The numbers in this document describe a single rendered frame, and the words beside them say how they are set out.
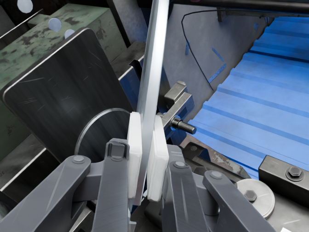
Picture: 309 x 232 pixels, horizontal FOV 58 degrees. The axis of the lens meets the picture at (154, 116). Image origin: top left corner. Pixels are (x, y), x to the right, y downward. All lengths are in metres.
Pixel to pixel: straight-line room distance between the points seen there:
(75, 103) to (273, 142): 1.67
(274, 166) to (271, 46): 2.33
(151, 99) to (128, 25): 0.44
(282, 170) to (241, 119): 1.69
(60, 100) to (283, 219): 0.31
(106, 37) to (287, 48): 2.18
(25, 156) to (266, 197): 0.36
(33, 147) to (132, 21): 0.32
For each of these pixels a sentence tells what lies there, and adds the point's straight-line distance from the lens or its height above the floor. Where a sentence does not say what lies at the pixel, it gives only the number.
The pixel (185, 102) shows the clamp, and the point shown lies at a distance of 0.62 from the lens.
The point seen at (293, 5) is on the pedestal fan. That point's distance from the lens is 1.16.
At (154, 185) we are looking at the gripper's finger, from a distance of 0.16.
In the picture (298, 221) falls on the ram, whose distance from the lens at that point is 0.39.
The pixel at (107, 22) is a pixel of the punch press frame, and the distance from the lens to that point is 0.57.
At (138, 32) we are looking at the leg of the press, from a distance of 0.63.
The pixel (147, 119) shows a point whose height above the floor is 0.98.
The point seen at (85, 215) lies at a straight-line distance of 0.54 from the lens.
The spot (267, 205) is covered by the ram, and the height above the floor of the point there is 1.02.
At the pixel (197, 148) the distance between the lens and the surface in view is 0.46.
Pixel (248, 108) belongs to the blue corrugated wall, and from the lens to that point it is 2.14.
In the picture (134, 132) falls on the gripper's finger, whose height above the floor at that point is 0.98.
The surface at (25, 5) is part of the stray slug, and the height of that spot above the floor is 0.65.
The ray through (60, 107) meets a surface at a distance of 0.38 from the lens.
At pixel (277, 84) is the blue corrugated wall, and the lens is 2.30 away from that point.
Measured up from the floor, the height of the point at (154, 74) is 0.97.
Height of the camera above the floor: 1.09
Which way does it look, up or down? 37 degrees down
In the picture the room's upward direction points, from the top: 113 degrees clockwise
